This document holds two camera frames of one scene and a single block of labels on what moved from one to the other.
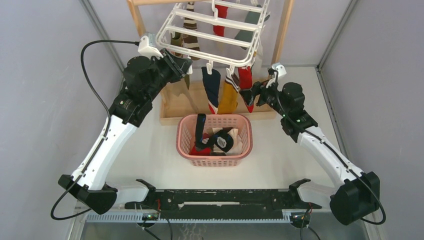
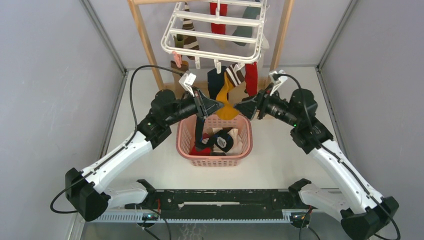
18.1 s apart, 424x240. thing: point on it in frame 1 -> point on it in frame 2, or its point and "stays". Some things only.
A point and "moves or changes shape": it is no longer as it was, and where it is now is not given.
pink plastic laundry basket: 186,131 stays
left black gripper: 178,67 -> 204,107
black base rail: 222,203 stays
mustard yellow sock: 228,96 moves or changes shape
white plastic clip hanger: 260,26 moves or changes shape
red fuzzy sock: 245,81 moves or changes shape
